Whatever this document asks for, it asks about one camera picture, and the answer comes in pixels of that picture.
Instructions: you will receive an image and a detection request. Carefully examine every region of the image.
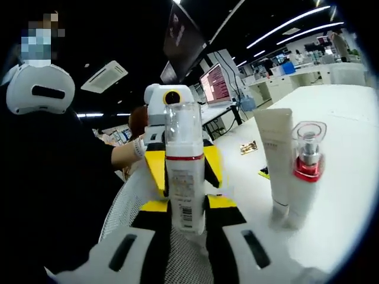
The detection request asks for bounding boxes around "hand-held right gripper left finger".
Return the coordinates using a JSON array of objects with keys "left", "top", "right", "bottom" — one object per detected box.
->
[{"left": 50, "top": 199, "right": 174, "bottom": 284}]

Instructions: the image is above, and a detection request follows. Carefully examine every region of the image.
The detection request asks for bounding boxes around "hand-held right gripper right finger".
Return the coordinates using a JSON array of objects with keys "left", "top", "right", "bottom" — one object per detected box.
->
[{"left": 205, "top": 194, "right": 326, "bottom": 284}]

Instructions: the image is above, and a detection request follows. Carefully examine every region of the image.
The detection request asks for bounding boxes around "small white skincare bottle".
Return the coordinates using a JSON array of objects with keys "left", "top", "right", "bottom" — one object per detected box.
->
[{"left": 163, "top": 102, "right": 205, "bottom": 235}]

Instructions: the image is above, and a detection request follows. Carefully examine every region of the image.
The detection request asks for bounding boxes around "white skincare tube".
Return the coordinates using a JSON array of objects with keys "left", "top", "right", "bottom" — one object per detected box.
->
[{"left": 253, "top": 108, "right": 294, "bottom": 217}]

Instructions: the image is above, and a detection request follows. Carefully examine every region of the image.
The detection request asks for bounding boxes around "large white skincare bottle red collar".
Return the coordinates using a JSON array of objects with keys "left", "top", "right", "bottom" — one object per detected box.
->
[{"left": 287, "top": 120, "right": 328, "bottom": 229}]

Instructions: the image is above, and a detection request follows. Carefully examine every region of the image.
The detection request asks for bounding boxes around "white wristwatch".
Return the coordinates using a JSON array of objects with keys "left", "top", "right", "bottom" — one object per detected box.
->
[{"left": 132, "top": 137, "right": 148, "bottom": 158}]

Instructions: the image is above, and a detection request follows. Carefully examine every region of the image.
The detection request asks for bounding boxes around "gold foil sachet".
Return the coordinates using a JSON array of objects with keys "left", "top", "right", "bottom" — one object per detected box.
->
[{"left": 239, "top": 141, "right": 258, "bottom": 156}]

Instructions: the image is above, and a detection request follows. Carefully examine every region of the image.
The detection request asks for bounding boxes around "grey mesh office chair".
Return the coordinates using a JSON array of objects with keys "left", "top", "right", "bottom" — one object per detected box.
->
[{"left": 97, "top": 170, "right": 216, "bottom": 284}]

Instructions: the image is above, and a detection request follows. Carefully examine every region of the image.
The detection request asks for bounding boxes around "white standing desk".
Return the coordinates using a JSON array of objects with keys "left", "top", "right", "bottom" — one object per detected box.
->
[{"left": 201, "top": 103, "right": 243, "bottom": 141}]

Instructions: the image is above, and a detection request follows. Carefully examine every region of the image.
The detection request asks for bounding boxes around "ceiling air conditioner unit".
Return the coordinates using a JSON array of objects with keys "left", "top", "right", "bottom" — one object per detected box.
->
[{"left": 81, "top": 60, "right": 129, "bottom": 94}]

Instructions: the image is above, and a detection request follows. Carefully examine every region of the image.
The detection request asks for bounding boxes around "computer monitor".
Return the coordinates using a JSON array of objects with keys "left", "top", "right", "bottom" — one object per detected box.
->
[{"left": 199, "top": 62, "right": 235, "bottom": 108}]

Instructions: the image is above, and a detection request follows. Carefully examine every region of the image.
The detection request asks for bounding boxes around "hanging black monitor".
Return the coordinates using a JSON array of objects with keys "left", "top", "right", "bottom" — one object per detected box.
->
[{"left": 160, "top": 2, "right": 208, "bottom": 86}]

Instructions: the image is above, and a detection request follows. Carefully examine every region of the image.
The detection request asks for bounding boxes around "blue water jug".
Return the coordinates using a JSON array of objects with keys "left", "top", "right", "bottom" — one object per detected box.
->
[{"left": 240, "top": 93, "right": 258, "bottom": 114}]

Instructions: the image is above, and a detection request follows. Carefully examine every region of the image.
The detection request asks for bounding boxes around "person's black clothing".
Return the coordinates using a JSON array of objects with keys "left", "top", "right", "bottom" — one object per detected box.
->
[{"left": 0, "top": 85, "right": 125, "bottom": 273}]

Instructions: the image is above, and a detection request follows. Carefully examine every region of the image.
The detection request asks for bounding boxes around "white worn device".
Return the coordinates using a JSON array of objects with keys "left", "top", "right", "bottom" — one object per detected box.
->
[{"left": 5, "top": 63, "right": 75, "bottom": 115}]

